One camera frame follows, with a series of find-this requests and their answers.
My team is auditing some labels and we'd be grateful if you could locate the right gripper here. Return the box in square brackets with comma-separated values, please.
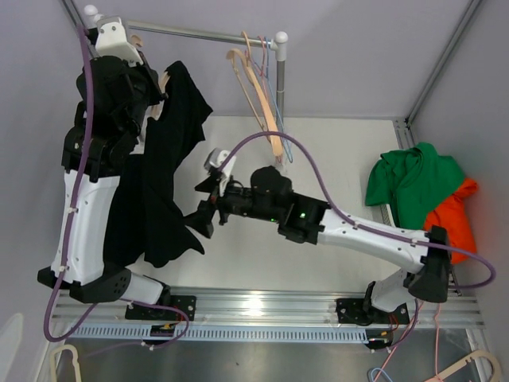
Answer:
[179, 174, 280, 240]

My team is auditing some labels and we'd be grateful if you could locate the beige hanger on floor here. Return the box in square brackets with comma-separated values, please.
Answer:
[48, 345, 84, 382]
[425, 350, 503, 382]

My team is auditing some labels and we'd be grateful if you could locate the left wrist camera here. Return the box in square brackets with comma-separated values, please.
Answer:
[95, 17, 143, 67]

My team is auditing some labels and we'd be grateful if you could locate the beige hanger on floor right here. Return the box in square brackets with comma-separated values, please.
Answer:
[425, 350, 503, 382]

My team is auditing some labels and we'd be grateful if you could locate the pink wire hanger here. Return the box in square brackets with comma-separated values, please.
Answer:
[254, 35, 286, 162]

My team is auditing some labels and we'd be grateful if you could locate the beige hanger with green shirt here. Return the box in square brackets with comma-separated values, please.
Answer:
[225, 31, 284, 158]

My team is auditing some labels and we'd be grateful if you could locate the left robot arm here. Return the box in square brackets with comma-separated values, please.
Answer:
[37, 56, 171, 319]

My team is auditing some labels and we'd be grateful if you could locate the orange t shirt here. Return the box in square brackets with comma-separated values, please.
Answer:
[423, 177, 478, 253]

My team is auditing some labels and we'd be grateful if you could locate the slotted cable duct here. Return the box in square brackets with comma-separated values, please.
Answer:
[72, 323, 388, 344]

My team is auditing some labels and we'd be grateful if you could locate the blue hanger on floor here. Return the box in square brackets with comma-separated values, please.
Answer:
[367, 367, 393, 382]

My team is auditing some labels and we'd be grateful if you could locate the black t shirt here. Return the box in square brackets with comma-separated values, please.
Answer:
[103, 61, 212, 268]

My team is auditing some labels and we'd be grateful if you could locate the beige hanger with black shirt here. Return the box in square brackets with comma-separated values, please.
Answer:
[130, 34, 170, 120]

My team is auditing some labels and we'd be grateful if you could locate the bright green t shirt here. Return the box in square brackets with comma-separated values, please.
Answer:
[364, 142, 465, 229]

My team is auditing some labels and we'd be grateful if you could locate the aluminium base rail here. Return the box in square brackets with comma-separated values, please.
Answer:
[51, 286, 485, 329]

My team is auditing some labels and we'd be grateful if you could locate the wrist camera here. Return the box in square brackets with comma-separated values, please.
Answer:
[204, 148, 236, 197]
[95, 17, 143, 67]

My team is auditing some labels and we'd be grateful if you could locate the metal clothes rack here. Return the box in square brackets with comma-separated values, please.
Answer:
[84, 5, 289, 122]

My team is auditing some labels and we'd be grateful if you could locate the blue wire hanger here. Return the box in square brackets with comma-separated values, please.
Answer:
[261, 37, 293, 164]

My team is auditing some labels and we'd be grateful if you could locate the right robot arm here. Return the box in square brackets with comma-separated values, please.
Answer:
[185, 166, 451, 326]

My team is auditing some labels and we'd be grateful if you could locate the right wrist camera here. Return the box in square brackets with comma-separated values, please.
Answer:
[204, 148, 236, 197]

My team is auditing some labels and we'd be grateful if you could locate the beige hanger on floor left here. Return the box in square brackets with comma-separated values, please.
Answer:
[48, 345, 84, 382]

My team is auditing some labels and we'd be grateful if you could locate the white plastic basket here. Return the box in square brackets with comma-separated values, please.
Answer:
[380, 204, 396, 227]

